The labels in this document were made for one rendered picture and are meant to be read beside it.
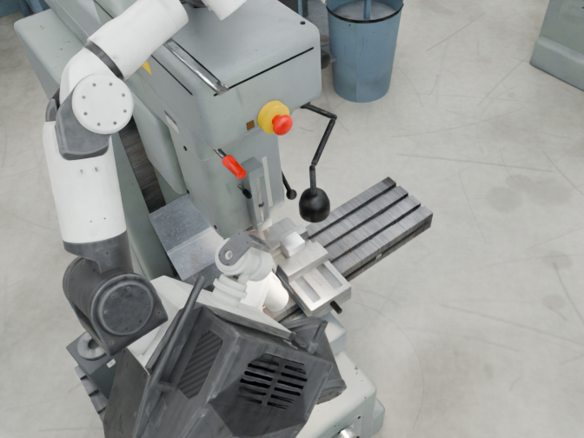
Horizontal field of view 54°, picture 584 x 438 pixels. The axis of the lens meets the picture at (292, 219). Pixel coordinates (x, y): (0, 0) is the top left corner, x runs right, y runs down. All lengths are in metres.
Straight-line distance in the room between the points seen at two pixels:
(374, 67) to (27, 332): 2.49
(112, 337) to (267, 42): 0.54
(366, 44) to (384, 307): 1.61
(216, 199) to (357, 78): 2.56
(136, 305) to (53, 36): 1.18
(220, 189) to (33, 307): 2.07
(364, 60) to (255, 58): 2.72
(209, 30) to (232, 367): 0.59
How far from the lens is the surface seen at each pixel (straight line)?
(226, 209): 1.37
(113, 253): 0.86
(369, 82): 3.82
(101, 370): 1.63
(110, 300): 0.83
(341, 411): 1.87
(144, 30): 0.85
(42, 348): 3.09
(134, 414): 0.96
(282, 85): 1.06
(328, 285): 1.76
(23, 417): 2.96
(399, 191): 2.11
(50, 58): 1.78
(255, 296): 1.38
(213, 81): 0.94
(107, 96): 0.80
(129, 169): 1.78
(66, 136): 0.81
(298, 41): 1.05
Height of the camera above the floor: 2.44
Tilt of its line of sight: 49 degrees down
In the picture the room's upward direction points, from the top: 6 degrees counter-clockwise
